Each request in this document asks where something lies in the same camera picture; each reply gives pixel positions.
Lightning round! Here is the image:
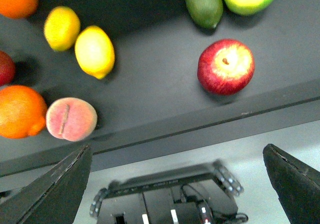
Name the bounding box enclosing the pink peach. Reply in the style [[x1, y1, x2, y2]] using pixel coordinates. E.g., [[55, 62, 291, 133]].
[[46, 97, 98, 142]]

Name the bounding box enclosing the red yellow apple front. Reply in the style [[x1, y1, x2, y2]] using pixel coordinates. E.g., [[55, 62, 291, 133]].
[[197, 39, 255, 96]]

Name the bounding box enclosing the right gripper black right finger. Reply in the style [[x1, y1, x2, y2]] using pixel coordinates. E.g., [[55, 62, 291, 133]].
[[262, 143, 320, 224]]

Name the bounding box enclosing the green avocado near front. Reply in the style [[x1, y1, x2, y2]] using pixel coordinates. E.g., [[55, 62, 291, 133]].
[[185, 0, 224, 30]]

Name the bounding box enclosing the orange mango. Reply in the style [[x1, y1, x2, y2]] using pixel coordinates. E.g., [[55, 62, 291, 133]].
[[0, 85, 48, 139]]

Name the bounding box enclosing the red pomegranate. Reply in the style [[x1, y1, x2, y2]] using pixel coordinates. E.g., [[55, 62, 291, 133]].
[[0, 50, 16, 86]]

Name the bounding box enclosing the yellow lemon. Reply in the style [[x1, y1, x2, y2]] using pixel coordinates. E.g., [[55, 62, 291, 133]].
[[43, 6, 81, 52], [74, 25, 115, 80]]

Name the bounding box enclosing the orange fruit front left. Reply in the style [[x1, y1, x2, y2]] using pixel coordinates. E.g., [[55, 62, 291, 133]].
[[0, 0, 39, 19]]

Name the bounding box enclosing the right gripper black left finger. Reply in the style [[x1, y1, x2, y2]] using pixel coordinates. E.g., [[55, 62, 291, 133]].
[[0, 144, 93, 224]]

